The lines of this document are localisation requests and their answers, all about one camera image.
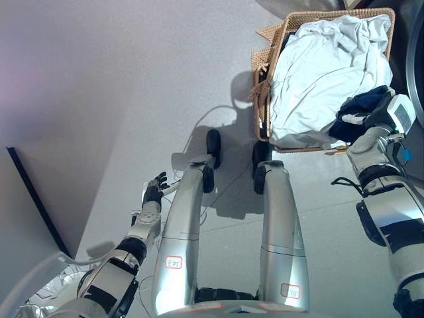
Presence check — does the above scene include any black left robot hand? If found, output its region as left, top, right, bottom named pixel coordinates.
left=142, top=171, right=182, bottom=205

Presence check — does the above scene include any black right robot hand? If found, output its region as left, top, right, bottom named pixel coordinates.
left=341, top=95, right=396, bottom=131

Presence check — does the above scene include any dark blue garment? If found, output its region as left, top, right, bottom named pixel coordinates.
left=327, top=85, right=396, bottom=143

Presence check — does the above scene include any woven wicker laundry basket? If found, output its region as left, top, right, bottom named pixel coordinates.
left=250, top=7, right=397, bottom=154

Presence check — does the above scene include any white wrist sensor box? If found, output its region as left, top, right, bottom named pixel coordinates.
left=387, top=94, right=417, bottom=134

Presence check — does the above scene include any silver left robot leg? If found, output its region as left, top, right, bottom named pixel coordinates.
left=150, top=155, right=222, bottom=316

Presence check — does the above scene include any silver robot leg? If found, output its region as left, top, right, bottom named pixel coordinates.
left=150, top=155, right=222, bottom=316
left=253, top=160, right=311, bottom=314

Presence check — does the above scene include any white crumpled cloth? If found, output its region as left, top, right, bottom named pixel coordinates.
left=268, top=15, right=394, bottom=150

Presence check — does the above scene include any black left robot foot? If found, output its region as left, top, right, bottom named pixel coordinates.
left=205, top=129, right=223, bottom=170

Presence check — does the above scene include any black robot foot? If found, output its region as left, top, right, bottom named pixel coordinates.
left=205, top=129, right=223, bottom=170
left=252, top=141, right=269, bottom=167

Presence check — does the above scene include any black right robot foot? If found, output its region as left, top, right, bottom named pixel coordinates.
left=252, top=141, right=269, bottom=167

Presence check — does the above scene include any black baseboard strip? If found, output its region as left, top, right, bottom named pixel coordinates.
left=6, top=147, right=74, bottom=260

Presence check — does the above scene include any silver right robot leg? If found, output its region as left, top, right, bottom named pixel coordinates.
left=253, top=160, right=311, bottom=314

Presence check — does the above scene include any grey robot torso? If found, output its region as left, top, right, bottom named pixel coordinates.
left=175, top=286, right=319, bottom=318

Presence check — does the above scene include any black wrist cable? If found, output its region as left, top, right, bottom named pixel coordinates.
left=331, top=177, right=366, bottom=197

